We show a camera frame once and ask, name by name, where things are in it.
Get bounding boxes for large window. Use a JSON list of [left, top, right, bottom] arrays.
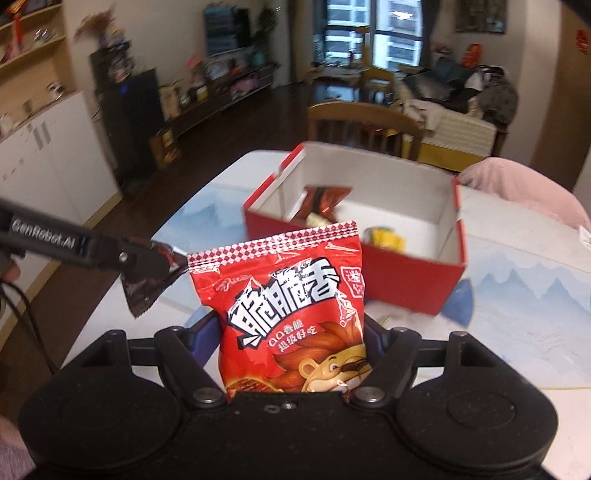
[[314, 0, 428, 72]]

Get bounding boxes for black cable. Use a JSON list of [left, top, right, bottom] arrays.
[[0, 277, 61, 374]]

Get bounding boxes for white cabinet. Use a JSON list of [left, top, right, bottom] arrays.
[[0, 90, 123, 222]]

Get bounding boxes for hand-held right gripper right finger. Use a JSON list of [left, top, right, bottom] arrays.
[[348, 316, 502, 409]]

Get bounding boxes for dark low TV cabinet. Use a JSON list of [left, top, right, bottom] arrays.
[[157, 65, 278, 134]]

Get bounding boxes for black tall cabinet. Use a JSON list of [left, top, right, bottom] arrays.
[[90, 69, 164, 185]]

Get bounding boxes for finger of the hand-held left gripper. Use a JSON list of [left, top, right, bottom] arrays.
[[95, 235, 158, 278]]

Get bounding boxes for wooden wall shelf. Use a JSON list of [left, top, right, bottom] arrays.
[[0, 0, 77, 139]]

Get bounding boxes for brown chocolate candy packet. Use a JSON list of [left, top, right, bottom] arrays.
[[121, 237, 190, 319]]

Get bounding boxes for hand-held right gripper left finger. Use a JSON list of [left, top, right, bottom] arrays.
[[81, 314, 229, 409]]

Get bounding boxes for red snack bag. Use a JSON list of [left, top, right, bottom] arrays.
[[187, 222, 370, 398]]

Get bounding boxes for wooden door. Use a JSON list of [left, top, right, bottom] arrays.
[[531, 0, 591, 185]]

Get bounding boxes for small yellow snack packet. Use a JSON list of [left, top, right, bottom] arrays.
[[365, 226, 407, 252]]

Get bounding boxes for red cardboard box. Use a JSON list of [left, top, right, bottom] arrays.
[[243, 142, 468, 317]]

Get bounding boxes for yellow wooden armchair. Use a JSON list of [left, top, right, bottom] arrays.
[[360, 28, 395, 102]]

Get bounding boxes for dark framed wall paintings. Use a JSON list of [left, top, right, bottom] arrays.
[[455, 0, 509, 33]]

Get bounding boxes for dark orange foil snack packet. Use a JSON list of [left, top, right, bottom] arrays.
[[295, 185, 354, 223]]

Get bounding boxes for television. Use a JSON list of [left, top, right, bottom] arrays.
[[203, 4, 252, 56]]

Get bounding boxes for dark jacket pile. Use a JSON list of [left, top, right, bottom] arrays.
[[475, 65, 520, 125]]

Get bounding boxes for sofa with cream cover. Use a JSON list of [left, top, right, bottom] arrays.
[[397, 60, 509, 167]]

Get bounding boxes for wooden dining chair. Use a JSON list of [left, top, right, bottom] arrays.
[[307, 102, 426, 162]]

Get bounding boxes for white paper bag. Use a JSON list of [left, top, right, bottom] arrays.
[[159, 83, 181, 121]]

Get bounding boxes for yellow gift box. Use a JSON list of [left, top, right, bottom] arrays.
[[150, 127, 181, 171]]

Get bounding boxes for pink jacket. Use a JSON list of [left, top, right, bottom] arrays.
[[457, 157, 591, 232]]

